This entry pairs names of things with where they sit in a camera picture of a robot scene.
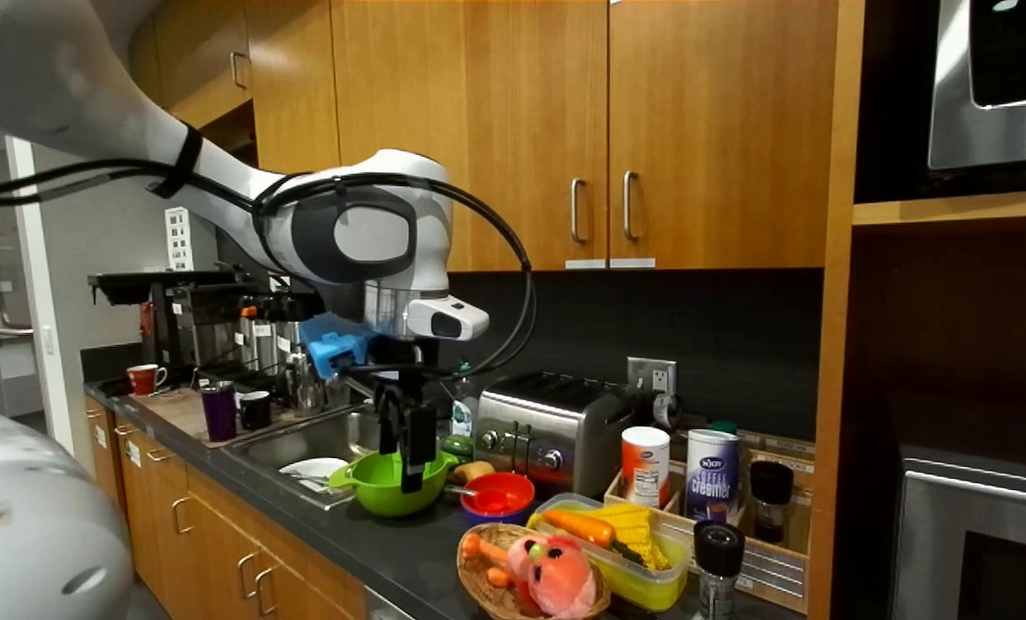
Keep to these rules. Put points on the woven wicker basket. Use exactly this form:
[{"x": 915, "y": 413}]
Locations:
[{"x": 480, "y": 582}]

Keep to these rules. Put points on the steel built-in oven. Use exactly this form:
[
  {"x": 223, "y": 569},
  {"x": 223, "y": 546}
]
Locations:
[{"x": 971, "y": 518}]

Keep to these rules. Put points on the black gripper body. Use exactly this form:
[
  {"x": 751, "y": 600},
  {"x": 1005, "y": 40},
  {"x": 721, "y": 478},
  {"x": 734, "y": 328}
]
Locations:
[{"x": 396, "y": 363}]

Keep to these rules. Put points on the purple mug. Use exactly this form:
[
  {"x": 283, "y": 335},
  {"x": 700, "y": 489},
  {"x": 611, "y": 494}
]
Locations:
[{"x": 218, "y": 413}]

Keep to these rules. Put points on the wooden organizer tray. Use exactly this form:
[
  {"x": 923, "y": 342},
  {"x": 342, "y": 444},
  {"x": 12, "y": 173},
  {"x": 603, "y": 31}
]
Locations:
[{"x": 783, "y": 569}]

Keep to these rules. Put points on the blue plastic bracket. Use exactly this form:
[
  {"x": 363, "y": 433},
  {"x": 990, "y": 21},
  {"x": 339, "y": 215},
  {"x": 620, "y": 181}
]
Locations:
[{"x": 337, "y": 344}]

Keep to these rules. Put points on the yellow knitted toy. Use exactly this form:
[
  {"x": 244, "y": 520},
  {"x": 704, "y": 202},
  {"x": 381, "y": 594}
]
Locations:
[{"x": 637, "y": 536}]

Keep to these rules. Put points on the wooden drying board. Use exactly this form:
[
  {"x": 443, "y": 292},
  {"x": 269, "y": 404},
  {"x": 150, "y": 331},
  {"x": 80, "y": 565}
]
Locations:
[{"x": 175, "y": 412}]

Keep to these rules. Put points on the black top pepper grinder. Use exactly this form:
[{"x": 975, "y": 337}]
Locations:
[{"x": 721, "y": 550}]

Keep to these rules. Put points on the red mug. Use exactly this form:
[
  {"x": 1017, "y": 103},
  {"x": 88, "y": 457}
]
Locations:
[{"x": 143, "y": 379}]

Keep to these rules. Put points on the wooden upper cabinet door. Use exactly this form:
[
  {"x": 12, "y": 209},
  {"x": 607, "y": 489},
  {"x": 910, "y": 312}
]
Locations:
[
  {"x": 535, "y": 103},
  {"x": 293, "y": 80},
  {"x": 396, "y": 69},
  {"x": 730, "y": 114}
]

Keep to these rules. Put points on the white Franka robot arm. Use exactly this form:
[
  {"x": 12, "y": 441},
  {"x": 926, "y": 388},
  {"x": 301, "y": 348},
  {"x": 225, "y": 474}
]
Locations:
[{"x": 78, "y": 80}]

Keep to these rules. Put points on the grey wall outlet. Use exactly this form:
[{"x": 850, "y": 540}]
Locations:
[{"x": 650, "y": 373}]

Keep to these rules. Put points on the tall wooden oven cabinet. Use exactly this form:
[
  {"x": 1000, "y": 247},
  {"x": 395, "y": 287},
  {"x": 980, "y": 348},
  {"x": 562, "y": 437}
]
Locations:
[{"x": 843, "y": 344}]

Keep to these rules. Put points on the black coffee brewer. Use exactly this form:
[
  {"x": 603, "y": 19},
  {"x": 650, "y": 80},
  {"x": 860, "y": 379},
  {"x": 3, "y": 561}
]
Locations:
[{"x": 181, "y": 328}]

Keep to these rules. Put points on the steel microwave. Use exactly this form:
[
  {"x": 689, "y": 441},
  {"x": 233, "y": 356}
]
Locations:
[{"x": 998, "y": 114}]

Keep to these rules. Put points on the wooden lower cabinet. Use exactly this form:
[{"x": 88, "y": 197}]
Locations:
[{"x": 216, "y": 540}]

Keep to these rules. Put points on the dish soap bottle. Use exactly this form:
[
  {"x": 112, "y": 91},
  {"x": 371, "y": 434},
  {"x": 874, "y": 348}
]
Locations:
[{"x": 463, "y": 426}]

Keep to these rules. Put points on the white canister blue label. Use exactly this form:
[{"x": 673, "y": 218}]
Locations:
[{"x": 711, "y": 471}]

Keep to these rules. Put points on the white door frame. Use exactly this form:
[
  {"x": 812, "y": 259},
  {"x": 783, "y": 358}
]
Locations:
[{"x": 36, "y": 296}]

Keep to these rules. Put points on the dark bottle black cap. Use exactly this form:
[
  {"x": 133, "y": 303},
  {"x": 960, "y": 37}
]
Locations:
[{"x": 774, "y": 494}]

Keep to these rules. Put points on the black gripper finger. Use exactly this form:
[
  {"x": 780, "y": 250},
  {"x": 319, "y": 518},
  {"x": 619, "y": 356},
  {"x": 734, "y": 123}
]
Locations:
[
  {"x": 387, "y": 421},
  {"x": 420, "y": 441}
]

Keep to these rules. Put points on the orange toy carrot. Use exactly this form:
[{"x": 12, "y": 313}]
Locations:
[{"x": 584, "y": 523}]

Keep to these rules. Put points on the silver toaster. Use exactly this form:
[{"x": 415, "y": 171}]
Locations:
[{"x": 535, "y": 441}]

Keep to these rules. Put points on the stainless steel sink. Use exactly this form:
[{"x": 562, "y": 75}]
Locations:
[{"x": 293, "y": 441}]

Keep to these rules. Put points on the green plastic bowl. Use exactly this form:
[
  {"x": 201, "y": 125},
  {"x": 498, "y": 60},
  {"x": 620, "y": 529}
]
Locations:
[{"x": 381, "y": 496}]

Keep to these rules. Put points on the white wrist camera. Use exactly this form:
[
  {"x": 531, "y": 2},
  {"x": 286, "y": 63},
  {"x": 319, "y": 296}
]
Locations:
[{"x": 446, "y": 317}]

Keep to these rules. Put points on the tan round toy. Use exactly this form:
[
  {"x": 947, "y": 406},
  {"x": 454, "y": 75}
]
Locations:
[{"x": 477, "y": 471}]

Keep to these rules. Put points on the red plastic bowl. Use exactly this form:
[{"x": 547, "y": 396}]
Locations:
[{"x": 500, "y": 496}]

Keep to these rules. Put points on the black mug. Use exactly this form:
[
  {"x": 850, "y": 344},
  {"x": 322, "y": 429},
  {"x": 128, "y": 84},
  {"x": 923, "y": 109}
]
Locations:
[{"x": 256, "y": 412}]

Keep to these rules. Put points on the white paper cup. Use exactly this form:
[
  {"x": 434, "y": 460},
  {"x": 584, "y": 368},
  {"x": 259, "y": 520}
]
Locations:
[{"x": 646, "y": 460}]

